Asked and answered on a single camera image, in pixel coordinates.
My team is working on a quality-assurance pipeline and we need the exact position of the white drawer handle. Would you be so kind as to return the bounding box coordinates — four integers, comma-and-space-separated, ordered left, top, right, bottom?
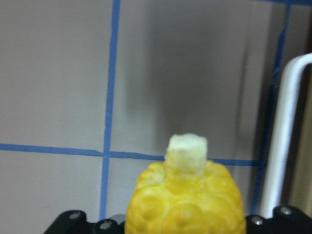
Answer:
259, 53, 312, 218

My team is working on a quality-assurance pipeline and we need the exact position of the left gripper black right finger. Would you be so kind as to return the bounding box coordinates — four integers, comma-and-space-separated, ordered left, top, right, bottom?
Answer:
246, 205, 312, 234

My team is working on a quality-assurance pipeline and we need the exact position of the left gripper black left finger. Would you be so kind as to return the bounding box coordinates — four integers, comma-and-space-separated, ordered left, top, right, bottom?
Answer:
44, 210, 125, 234

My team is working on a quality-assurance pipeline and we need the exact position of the brown wooden drawer cabinet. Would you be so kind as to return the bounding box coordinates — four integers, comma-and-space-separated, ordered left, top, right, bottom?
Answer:
290, 65, 312, 216

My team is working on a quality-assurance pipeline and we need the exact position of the yellow toy corn cob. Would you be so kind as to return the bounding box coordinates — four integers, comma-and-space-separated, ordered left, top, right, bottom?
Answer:
125, 134, 247, 234

